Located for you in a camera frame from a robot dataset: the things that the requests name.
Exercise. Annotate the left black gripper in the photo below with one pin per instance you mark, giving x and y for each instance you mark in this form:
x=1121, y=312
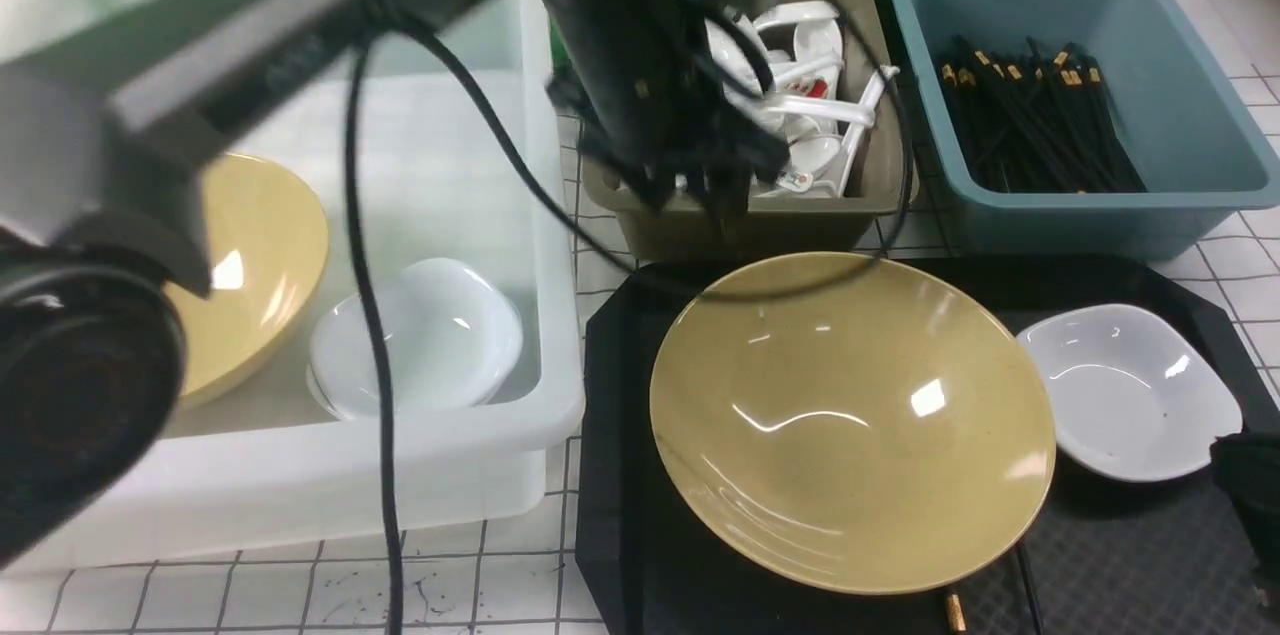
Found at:
x=653, y=102

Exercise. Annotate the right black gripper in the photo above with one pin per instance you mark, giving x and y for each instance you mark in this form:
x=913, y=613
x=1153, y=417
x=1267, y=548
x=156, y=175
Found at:
x=1246, y=467

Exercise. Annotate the white square side dish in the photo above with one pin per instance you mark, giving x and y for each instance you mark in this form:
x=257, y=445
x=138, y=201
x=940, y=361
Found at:
x=1132, y=399

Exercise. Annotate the black chopstick gold tip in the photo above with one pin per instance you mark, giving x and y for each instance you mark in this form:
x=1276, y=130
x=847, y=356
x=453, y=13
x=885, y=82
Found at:
x=954, y=610

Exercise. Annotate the yellow noodle bowl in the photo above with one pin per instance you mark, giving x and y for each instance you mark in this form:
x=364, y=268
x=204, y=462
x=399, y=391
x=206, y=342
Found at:
x=857, y=426

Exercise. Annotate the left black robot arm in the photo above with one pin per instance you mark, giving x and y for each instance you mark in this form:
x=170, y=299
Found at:
x=106, y=134

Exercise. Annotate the yellow bowl in tub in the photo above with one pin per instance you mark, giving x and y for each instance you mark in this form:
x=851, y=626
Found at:
x=269, y=241

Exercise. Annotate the black serving tray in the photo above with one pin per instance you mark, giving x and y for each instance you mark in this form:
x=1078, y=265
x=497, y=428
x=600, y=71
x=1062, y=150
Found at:
x=1105, y=558

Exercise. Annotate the white spoon at bin edge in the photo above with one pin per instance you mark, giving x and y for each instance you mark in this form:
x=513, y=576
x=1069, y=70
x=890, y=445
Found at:
x=869, y=100

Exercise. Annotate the olive spoon bin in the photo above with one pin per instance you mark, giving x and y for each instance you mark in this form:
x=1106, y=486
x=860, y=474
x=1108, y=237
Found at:
x=770, y=227

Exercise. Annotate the white dish in tub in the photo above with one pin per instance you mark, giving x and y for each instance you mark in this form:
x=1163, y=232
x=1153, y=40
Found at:
x=452, y=339

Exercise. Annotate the pile of black chopsticks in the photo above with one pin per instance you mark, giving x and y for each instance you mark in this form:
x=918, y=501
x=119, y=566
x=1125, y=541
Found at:
x=1035, y=121

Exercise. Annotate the blue chopstick bin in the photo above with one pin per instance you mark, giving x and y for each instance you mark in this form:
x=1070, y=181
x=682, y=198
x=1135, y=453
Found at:
x=1201, y=154

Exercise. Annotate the large white plastic tub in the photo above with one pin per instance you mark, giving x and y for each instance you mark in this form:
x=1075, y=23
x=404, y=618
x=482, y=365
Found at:
x=265, y=466

